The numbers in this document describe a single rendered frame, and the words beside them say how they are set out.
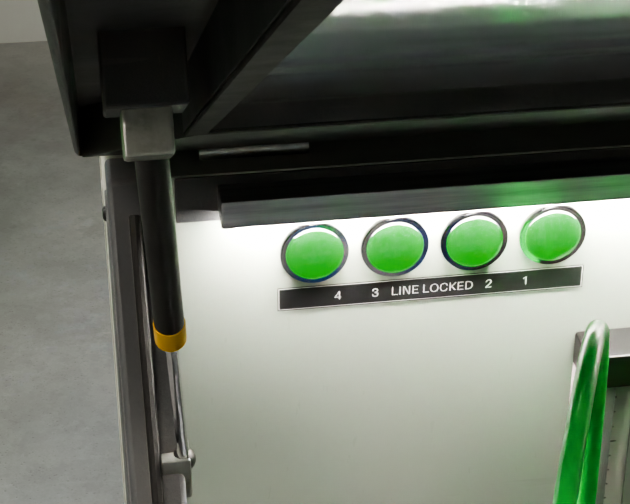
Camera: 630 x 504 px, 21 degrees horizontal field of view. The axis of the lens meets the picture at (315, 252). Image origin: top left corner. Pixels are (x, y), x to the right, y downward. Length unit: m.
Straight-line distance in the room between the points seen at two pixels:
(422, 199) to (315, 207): 0.08
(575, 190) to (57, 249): 2.86
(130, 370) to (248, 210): 0.14
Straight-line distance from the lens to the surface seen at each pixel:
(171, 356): 1.03
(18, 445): 3.39
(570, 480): 0.99
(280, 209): 1.19
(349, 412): 1.33
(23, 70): 4.92
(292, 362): 1.30
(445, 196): 1.21
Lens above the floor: 2.01
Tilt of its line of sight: 31 degrees down
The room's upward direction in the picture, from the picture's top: straight up
